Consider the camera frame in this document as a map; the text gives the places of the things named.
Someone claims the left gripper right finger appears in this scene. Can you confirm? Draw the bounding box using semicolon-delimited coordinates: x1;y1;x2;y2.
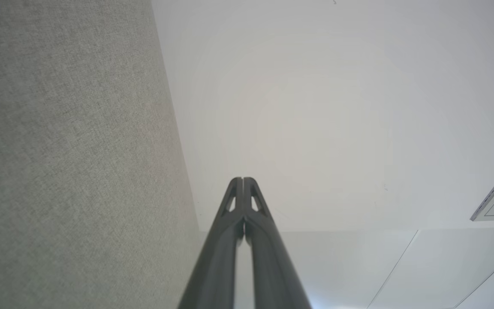
243;177;313;309

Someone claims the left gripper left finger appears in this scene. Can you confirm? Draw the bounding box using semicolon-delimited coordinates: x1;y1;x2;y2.
178;176;244;309

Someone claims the grey fabric sofa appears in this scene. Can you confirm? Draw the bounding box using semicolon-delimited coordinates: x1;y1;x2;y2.
0;0;203;309

